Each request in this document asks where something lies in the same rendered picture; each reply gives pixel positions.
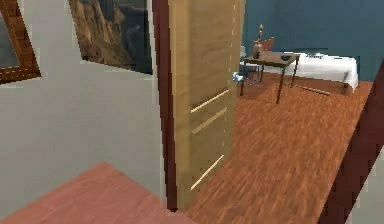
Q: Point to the light wooden room door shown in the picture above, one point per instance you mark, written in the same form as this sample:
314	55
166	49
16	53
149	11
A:
203	83

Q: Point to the dark wooden table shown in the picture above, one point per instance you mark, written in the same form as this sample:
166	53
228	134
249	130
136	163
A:
271	60

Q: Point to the red wooden chair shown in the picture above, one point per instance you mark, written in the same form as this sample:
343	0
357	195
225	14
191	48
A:
268	44

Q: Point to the dark bowl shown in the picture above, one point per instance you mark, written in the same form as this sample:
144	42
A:
285	57

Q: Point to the wooden baseball bat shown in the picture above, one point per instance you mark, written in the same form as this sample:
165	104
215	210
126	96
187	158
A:
311	89

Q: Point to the white bed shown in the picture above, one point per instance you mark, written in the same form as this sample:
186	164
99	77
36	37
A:
328	68

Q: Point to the dark red door frame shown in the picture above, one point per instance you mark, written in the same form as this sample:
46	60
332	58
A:
165	100

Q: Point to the mountain landscape wall picture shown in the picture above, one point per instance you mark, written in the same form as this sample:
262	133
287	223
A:
113	30

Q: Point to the brown framed wall picture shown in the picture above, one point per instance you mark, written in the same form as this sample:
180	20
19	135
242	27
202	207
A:
20	50

